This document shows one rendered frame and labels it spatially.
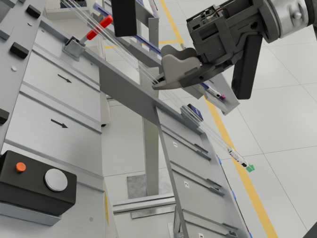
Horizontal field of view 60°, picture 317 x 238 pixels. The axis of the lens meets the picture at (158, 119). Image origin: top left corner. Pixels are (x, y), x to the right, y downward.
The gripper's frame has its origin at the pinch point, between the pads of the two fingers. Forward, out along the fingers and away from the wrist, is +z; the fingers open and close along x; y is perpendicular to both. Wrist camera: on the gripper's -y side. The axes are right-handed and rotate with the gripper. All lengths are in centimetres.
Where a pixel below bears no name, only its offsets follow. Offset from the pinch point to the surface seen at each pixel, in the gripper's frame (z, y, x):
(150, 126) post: 23, -34, -43
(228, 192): 0.0, -33.7, -0.5
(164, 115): 6.9, -14.9, -14.4
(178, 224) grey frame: 35, -81, -31
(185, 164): 5.2, -21.1, -1.6
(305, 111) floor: -51, -125, -118
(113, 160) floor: 67, -67, -77
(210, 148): 0.9, -30.6, -14.3
